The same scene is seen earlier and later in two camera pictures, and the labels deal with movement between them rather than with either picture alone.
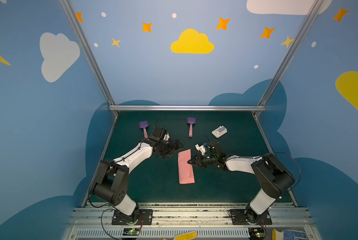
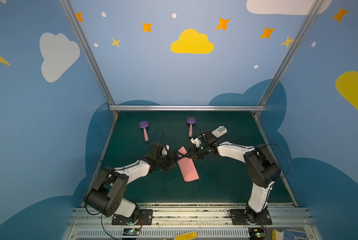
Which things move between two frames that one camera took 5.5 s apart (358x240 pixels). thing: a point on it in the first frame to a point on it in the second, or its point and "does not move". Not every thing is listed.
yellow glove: x=189 y=235 does not move
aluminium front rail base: x=93 y=221 does not move
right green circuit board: x=256 y=233 does not move
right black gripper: x=202 y=160 to x=195 y=151
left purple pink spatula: x=144 y=124 does not move
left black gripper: x=170 y=145 to x=171 y=157
